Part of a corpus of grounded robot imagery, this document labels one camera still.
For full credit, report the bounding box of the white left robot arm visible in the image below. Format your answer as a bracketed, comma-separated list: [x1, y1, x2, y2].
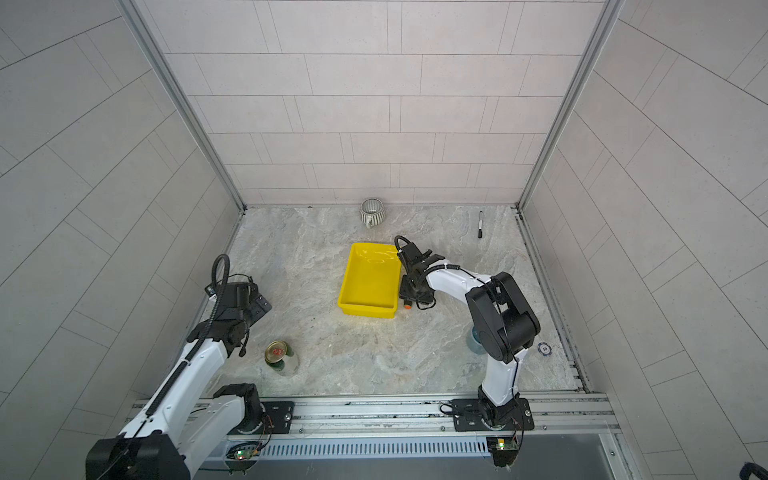
[85, 254, 275, 479]

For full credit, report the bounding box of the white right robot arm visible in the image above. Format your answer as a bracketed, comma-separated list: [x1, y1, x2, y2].
[394, 235, 541, 432]

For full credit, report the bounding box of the yellow plastic bin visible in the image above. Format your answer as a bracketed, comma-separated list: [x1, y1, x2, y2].
[337, 243, 402, 319]

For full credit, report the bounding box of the blue tape roll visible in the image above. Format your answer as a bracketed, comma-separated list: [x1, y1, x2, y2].
[466, 327, 485, 355]

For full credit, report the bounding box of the striped ceramic mug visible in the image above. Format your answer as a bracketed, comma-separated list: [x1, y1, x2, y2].
[360, 198, 385, 229]

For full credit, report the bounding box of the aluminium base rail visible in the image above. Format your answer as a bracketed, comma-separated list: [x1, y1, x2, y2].
[128, 391, 622, 463]

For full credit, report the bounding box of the aluminium corner post left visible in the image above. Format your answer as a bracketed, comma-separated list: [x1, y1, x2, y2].
[115, 0, 247, 215]

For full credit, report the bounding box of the aluminium corner post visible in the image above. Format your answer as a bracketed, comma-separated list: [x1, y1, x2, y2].
[517, 0, 624, 212]
[115, 0, 247, 215]

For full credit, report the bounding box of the aluminium corner post right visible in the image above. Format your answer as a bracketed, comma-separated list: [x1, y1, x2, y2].
[517, 0, 624, 212]

